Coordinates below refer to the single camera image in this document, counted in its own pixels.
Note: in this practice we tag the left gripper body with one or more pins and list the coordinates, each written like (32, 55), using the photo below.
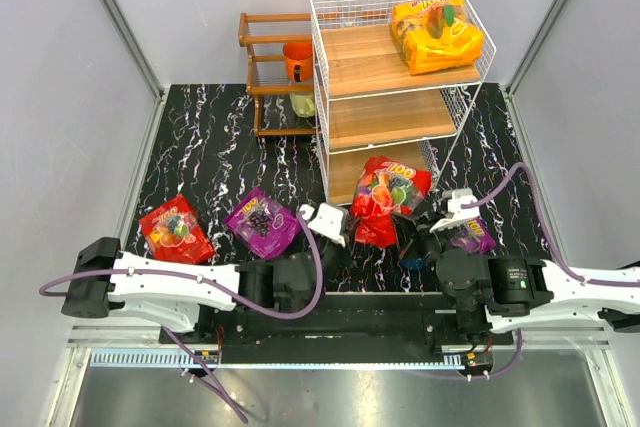
(335, 249)

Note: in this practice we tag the right purple candy bag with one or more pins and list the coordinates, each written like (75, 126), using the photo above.
(473, 237)

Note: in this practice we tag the left purple candy bag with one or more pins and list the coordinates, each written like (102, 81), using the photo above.
(265, 226)

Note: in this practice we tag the purple candy bag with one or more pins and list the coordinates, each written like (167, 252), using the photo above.
(473, 237)
(265, 226)

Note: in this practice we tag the orange mug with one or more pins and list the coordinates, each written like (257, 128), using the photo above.
(298, 59)

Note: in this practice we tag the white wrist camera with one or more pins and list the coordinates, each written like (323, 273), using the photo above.
(327, 220)
(460, 209)

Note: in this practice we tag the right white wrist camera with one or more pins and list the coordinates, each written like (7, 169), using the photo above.
(460, 209)

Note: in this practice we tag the blue white cup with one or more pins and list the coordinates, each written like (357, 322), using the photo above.
(414, 258)

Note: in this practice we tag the light green mug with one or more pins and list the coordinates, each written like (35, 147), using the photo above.
(303, 104)

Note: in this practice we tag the white wire wooden shelf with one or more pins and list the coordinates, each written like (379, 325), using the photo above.
(367, 102)

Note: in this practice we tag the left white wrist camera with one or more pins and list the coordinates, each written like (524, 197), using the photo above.
(327, 220)

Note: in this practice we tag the large red candy bag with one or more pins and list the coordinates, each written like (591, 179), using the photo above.
(385, 187)

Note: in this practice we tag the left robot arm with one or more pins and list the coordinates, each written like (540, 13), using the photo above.
(109, 282)

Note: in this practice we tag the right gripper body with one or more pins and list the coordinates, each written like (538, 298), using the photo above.
(425, 217)

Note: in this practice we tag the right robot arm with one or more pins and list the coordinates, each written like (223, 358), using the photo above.
(498, 294)

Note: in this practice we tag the brown wooden rack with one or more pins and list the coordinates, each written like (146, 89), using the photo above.
(263, 36)

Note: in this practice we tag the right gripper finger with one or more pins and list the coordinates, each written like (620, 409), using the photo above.
(404, 225)
(432, 209)

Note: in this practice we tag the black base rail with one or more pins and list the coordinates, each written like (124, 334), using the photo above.
(346, 328)

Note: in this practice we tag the small red candy bag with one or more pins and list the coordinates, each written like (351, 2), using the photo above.
(173, 234)

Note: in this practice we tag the yellow mango candy bag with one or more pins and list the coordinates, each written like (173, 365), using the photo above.
(435, 35)

